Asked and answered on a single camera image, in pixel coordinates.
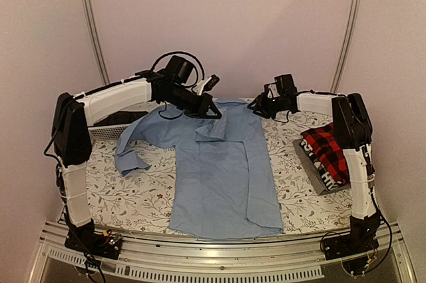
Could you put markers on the grey folded shirt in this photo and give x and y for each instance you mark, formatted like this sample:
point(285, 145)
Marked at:
point(319, 177)

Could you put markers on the white plastic basket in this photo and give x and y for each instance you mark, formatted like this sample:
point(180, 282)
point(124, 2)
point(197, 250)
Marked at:
point(107, 133)

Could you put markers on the aluminium post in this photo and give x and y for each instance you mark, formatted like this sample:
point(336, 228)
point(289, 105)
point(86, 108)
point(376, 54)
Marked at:
point(95, 41)
point(346, 43)

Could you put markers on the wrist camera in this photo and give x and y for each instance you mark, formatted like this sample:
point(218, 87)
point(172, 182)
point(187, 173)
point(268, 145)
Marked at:
point(271, 90)
point(205, 85)

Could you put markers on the left aluminium post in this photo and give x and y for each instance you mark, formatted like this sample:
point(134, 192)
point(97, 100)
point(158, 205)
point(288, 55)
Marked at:
point(95, 41)

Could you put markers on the aluminium front rail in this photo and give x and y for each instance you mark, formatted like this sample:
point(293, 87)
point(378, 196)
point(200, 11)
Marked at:
point(147, 257)

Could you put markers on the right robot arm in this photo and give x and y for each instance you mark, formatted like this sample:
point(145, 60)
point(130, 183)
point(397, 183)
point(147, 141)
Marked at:
point(343, 147)

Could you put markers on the right aluminium post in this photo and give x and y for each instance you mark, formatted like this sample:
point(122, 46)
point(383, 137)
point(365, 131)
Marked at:
point(346, 43)

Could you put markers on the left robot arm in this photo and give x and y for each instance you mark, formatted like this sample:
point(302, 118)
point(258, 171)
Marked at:
point(176, 78)

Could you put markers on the dark shirt in basket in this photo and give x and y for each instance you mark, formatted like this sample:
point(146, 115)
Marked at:
point(121, 118)

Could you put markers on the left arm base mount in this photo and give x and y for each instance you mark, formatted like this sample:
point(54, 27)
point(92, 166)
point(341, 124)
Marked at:
point(85, 239)

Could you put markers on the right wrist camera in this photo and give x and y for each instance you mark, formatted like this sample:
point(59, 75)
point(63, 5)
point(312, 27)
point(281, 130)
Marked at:
point(271, 90)

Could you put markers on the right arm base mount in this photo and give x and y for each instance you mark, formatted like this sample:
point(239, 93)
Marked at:
point(349, 246)

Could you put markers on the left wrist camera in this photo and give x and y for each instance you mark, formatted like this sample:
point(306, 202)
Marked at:
point(205, 85)

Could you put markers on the red black plaid shirt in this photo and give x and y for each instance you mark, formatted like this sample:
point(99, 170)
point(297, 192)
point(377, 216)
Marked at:
point(328, 152)

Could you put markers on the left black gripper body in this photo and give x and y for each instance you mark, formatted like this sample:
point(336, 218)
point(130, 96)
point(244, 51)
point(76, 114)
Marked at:
point(192, 107)

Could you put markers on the light blue long sleeve shirt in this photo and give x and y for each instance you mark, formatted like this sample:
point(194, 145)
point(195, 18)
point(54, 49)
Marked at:
point(224, 187)

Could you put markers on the black shirt white letters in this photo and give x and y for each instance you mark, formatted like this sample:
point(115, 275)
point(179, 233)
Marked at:
point(309, 150)

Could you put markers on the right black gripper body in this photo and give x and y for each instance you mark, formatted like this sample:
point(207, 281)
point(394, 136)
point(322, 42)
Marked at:
point(271, 107)

